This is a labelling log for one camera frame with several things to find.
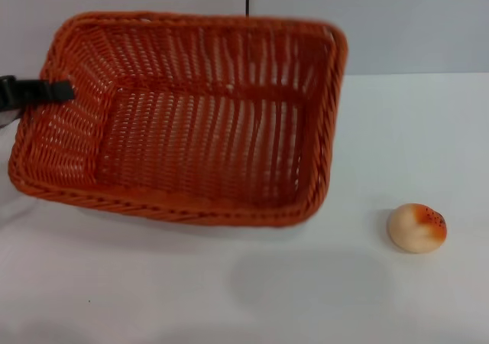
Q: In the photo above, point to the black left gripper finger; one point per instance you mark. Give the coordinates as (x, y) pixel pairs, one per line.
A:
(53, 91)

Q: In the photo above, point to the orange woven plastic basket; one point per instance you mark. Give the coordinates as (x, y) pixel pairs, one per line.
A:
(198, 149)

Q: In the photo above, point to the round bread bun toy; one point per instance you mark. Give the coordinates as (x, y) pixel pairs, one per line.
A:
(412, 229)

